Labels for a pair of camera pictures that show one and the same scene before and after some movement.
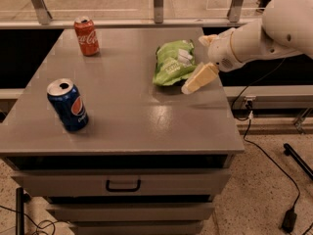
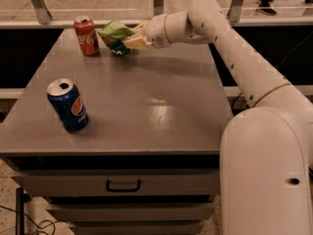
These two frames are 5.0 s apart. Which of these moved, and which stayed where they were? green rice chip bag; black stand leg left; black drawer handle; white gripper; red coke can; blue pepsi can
Moved: green rice chip bag; white gripper
Stayed: black stand leg left; black drawer handle; red coke can; blue pepsi can
